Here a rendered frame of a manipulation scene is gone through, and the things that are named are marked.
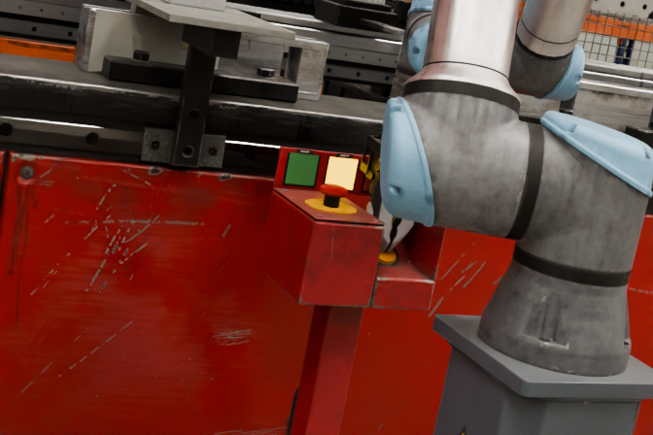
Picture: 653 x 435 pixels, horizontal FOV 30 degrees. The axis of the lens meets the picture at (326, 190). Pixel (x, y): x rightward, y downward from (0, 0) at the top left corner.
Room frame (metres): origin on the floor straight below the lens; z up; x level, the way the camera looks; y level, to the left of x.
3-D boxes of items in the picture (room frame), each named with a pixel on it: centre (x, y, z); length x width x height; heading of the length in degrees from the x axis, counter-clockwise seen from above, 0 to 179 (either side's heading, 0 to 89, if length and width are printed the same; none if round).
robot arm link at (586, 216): (1.18, -0.25, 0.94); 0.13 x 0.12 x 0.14; 92
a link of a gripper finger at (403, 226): (1.69, -0.10, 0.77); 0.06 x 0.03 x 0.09; 25
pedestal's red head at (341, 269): (1.66, -0.05, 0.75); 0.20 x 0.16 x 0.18; 115
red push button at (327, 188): (1.63, -0.01, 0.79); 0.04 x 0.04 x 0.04
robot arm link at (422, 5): (1.66, -0.10, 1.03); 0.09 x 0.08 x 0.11; 2
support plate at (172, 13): (1.75, 0.22, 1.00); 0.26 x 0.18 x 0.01; 25
